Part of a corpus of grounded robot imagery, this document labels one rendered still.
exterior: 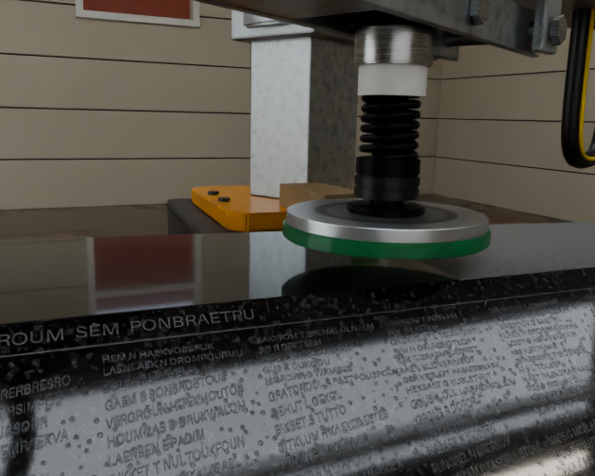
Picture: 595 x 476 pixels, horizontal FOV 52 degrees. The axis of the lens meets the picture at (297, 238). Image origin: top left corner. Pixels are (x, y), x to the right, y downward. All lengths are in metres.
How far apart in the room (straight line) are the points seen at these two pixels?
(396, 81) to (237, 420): 0.35
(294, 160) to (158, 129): 5.37
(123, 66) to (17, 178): 1.55
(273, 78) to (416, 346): 1.01
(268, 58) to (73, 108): 5.23
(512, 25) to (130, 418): 0.57
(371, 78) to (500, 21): 0.17
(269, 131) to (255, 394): 1.05
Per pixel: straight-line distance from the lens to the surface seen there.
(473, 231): 0.60
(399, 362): 0.55
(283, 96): 1.44
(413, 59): 0.62
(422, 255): 0.56
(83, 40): 6.67
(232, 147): 6.98
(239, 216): 1.25
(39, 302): 0.54
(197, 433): 0.47
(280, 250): 0.71
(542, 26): 0.78
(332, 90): 1.46
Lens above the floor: 0.98
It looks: 11 degrees down
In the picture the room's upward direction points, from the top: 1 degrees clockwise
